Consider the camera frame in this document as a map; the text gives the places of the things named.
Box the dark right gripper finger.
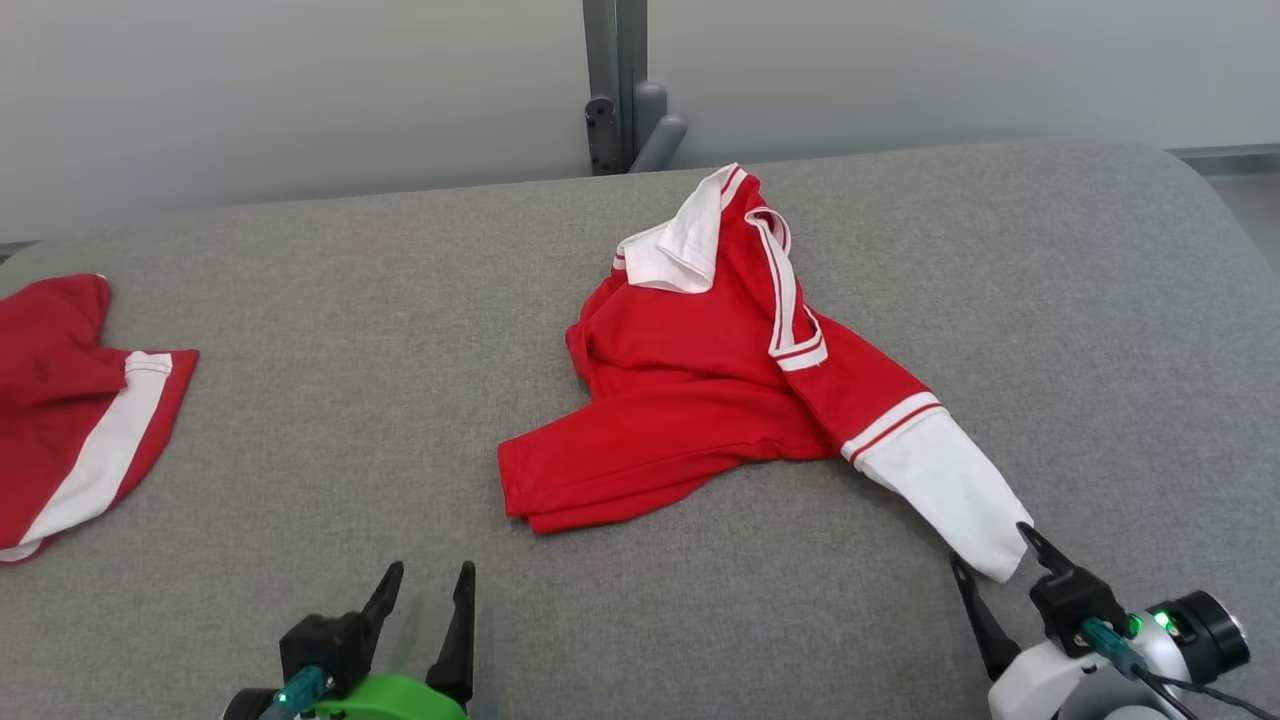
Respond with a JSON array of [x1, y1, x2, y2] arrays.
[[950, 553, 1022, 682], [1016, 522, 1077, 582]]

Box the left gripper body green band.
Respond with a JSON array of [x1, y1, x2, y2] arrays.
[[315, 673, 469, 720]]

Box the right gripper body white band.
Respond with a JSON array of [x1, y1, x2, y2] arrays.
[[988, 590, 1251, 720]]

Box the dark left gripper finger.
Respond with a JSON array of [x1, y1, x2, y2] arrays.
[[427, 560, 478, 707], [360, 561, 406, 642]]

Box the red jersey white sleeves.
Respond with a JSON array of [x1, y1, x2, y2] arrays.
[[497, 163, 1034, 584]]

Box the red shorts white stripe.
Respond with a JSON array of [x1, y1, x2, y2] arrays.
[[0, 273, 200, 567]]

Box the grey fabric sofa cushion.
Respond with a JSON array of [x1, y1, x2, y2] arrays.
[[0, 140, 1280, 720]]

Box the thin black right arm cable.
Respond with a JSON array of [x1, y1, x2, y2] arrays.
[[1080, 618, 1280, 720]]

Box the grey metal post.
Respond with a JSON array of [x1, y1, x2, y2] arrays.
[[583, 0, 690, 178]]

